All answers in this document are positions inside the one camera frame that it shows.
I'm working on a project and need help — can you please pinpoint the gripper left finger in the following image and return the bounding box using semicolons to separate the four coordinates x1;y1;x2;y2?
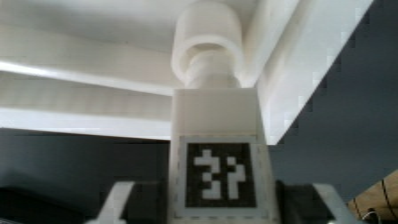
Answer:
85;180;163;224

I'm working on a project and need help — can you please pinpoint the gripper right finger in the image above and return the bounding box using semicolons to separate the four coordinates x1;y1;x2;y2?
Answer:
275;181;364;224

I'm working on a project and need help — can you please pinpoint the white square table top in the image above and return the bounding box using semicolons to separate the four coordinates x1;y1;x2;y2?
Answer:
0;0;300;95

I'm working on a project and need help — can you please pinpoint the white L-shaped obstacle fence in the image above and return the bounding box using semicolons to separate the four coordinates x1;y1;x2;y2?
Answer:
0;0;375;143

